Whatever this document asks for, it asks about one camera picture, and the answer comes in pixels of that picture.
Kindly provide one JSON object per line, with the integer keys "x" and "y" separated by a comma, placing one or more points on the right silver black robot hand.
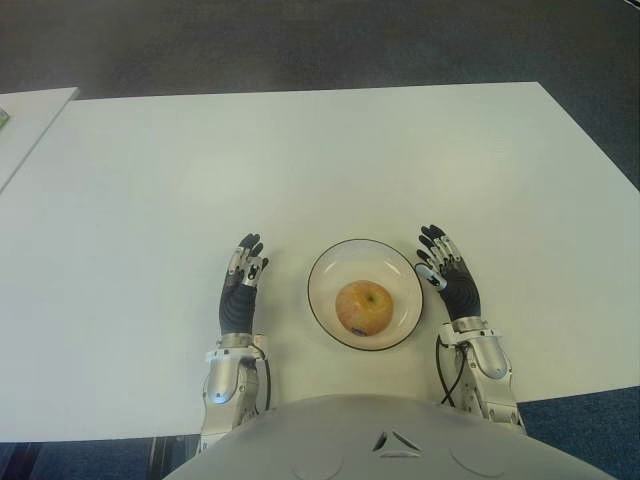
{"x": 462, "y": 295}

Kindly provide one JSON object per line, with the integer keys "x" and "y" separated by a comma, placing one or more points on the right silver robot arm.
{"x": 487, "y": 375}

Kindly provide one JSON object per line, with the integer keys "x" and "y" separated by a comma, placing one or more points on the adjacent white table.
{"x": 27, "y": 122}

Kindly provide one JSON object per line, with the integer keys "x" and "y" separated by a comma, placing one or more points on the white plate with black rim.
{"x": 365, "y": 257}

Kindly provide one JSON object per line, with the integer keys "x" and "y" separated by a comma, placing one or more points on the grey robot torso shell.
{"x": 390, "y": 450}

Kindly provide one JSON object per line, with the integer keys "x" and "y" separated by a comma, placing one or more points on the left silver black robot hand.
{"x": 237, "y": 307}

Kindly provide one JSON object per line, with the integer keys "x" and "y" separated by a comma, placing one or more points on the dark table leg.
{"x": 165, "y": 455}

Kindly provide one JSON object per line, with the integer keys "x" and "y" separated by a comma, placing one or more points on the reddish yellow apple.
{"x": 363, "y": 306}

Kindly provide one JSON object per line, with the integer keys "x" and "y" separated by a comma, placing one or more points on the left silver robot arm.
{"x": 230, "y": 385}

